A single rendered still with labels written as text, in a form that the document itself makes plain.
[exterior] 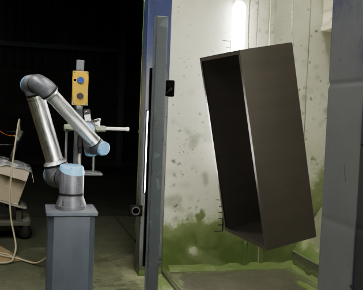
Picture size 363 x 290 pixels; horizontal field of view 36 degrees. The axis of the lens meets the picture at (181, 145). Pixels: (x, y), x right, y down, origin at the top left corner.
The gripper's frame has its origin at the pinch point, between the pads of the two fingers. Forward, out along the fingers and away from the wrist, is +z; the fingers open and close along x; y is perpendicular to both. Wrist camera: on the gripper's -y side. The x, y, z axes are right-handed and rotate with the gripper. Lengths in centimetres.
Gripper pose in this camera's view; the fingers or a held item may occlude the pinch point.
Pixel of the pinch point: (90, 119)
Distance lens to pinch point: 405.2
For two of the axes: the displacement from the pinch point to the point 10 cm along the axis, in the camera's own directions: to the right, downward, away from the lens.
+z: -0.9, -1.8, 9.8
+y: 1.5, 9.7, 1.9
